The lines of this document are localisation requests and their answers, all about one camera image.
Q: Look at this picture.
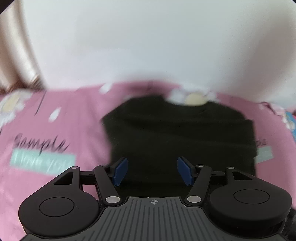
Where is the black knit sweater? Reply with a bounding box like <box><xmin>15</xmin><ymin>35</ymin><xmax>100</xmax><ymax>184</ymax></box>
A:
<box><xmin>102</xmin><ymin>95</ymin><xmax>257</xmax><ymax>197</ymax></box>

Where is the pink printed bed sheet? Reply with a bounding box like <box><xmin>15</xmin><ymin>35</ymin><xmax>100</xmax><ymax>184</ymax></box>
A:
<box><xmin>1</xmin><ymin>81</ymin><xmax>295</xmax><ymax>240</ymax></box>

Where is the beige curtain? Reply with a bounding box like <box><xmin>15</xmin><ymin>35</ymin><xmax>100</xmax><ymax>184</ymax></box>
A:
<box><xmin>1</xmin><ymin>1</ymin><xmax>44</xmax><ymax>93</ymax></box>

